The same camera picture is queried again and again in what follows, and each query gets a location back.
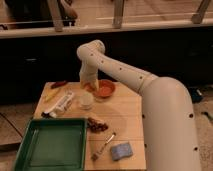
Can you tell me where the orange bowl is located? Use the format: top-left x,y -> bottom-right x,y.
93,79 -> 115,98

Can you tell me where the blue sponge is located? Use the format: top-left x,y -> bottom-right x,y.
110,142 -> 133,161

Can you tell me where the blue box on floor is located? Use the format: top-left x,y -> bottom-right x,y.
191,89 -> 203,103

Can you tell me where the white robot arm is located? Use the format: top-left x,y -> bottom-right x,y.
77,40 -> 202,171

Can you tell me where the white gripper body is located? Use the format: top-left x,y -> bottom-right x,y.
80,74 -> 99,91

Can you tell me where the red yellow apple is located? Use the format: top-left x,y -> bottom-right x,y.
84,83 -> 95,92

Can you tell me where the white tube with black cap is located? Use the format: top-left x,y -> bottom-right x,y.
41,91 -> 75,118

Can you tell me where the bunch of dark grapes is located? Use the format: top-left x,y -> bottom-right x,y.
87,117 -> 108,133

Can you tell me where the green plastic tray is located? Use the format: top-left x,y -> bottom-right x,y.
12,118 -> 87,171

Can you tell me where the white paper cup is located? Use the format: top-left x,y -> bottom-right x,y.
79,92 -> 94,110

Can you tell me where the dark red sausage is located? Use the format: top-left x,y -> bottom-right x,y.
51,81 -> 67,89

